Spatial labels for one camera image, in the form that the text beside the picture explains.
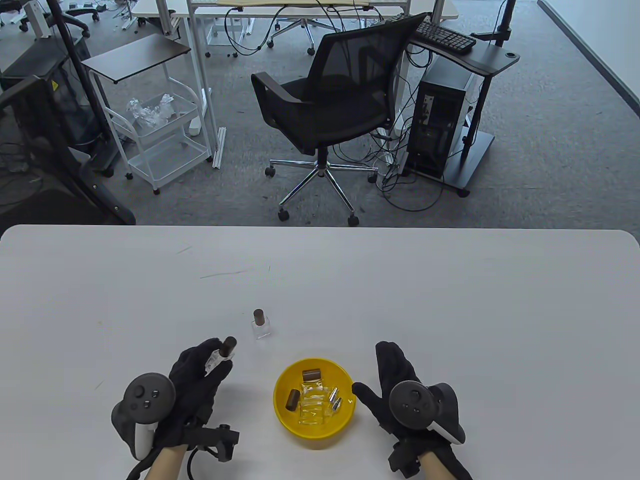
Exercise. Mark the crumpled clear plastic wrap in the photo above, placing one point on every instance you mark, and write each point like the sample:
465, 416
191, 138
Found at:
150, 112

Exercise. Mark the white desk legs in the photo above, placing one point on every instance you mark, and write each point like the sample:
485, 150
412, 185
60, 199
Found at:
36, 17

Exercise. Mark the person's left hand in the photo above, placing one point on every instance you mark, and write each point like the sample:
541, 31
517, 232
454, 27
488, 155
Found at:
200, 385

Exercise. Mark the black computer tower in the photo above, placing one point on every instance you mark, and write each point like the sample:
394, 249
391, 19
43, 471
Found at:
440, 120

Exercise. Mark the dark wooden cart top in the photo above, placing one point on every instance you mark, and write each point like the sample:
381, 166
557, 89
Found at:
135, 57

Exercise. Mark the large black equipment frame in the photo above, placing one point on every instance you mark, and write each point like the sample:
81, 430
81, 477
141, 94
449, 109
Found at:
30, 140

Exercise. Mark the grey office chair base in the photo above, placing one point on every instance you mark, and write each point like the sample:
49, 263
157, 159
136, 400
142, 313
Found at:
302, 22

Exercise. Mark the black mobile computer stand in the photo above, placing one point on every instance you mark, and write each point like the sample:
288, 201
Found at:
492, 62

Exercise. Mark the person's left forearm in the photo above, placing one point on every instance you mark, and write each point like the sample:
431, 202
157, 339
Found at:
167, 465

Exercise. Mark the white metal utility cart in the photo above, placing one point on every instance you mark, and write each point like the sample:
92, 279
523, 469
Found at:
170, 159

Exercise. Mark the white metal frame desk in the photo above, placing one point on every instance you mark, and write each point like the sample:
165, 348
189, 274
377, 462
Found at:
201, 75

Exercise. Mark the black mesh office chair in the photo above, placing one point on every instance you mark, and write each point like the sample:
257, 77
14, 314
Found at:
350, 55

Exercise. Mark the black and white tracking controller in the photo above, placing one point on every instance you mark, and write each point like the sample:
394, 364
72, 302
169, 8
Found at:
412, 404
149, 397

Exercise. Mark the brown perfume bottle cap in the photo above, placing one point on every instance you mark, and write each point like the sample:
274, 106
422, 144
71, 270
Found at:
259, 316
291, 400
228, 346
311, 374

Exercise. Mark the yellow bowl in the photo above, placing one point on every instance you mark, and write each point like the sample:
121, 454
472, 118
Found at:
287, 422

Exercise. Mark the person's right forearm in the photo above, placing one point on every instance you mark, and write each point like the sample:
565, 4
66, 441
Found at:
435, 470

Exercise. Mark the black keyboard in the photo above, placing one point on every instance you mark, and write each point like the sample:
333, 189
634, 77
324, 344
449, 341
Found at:
445, 36

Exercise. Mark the person's right hand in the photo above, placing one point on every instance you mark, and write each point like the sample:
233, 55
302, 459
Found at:
392, 365

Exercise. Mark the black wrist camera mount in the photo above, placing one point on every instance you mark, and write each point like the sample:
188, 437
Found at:
215, 440
402, 460

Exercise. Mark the black background office chair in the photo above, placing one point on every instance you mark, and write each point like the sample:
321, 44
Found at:
75, 20

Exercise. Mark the black stand pole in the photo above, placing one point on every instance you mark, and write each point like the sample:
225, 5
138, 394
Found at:
75, 55

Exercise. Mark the black equipment cabinet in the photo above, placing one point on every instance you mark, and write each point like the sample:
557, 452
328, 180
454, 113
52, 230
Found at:
60, 100

